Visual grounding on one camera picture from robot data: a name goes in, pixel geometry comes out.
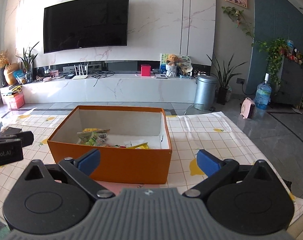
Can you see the dried yellow flowers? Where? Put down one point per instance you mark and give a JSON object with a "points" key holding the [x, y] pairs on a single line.
{"points": [[4, 60]]}

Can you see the white clear snack packet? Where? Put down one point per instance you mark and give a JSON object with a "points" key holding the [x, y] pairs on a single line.
{"points": [[133, 143]]}

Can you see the gold vase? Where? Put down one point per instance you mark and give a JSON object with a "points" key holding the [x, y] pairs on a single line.
{"points": [[9, 73]]}

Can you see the potted green plant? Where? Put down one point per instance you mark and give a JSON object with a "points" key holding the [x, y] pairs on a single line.
{"points": [[224, 73]]}

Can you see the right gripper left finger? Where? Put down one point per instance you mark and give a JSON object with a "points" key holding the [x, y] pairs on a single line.
{"points": [[78, 173]]}

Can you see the lemon print tablecloth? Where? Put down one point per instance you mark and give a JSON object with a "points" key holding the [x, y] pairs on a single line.
{"points": [[213, 132]]}

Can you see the pink table mat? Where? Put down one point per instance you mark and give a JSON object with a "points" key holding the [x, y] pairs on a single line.
{"points": [[121, 184]]}

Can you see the pink storage box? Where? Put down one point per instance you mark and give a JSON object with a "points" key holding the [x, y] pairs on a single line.
{"points": [[15, 101]]}

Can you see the white wifi router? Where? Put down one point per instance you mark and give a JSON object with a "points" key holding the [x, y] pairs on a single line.
{"points": [[80, 72]]}

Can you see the yellow snack packet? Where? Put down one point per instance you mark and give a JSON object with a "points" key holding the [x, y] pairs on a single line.
{"points": [[143, 146]]}

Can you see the wall television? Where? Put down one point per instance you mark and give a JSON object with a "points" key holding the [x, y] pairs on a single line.
{"points": [[85, 24]]}

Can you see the glass vase plant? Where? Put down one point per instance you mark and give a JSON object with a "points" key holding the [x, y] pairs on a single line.
{"points": [[27, 58]]}

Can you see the dark cabinet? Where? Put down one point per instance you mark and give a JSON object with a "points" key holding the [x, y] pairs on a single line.
{"points": [[290, 90]]}

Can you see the blue water bottle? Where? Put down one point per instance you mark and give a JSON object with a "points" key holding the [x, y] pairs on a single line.
{"points": [[263, 92]]}

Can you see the grey triangular snack packet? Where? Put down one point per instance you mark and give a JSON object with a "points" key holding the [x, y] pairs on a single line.
{"points": [[88, 132]]}

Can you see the pink small heater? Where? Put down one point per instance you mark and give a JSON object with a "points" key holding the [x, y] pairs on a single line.
{"points": [[248, 108]]}

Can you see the white tv console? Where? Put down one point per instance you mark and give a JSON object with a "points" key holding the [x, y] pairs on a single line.
{"points": [[116, 88]]}

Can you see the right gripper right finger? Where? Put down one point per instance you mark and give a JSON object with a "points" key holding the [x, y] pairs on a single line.
{"points": [[219, 173]]}

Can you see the orange cardboard box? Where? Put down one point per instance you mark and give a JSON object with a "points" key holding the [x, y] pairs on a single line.
{"points": [[118, 165]]}

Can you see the teddy bear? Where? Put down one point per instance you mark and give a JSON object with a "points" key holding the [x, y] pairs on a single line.
{"points": [[171, 65]]}

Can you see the red box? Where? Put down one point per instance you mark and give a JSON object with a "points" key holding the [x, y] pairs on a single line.
{"points": [[145, 70]]}

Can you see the green snack packet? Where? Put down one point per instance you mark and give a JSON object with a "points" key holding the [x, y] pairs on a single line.
{"points": [[92, 141]]}

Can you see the silver trash can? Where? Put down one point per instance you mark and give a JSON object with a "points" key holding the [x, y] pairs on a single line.
{"points": [[205, 92]]}

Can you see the hanging vine plant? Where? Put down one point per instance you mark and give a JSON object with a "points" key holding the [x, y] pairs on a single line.
{"points": [[275, 49]]}

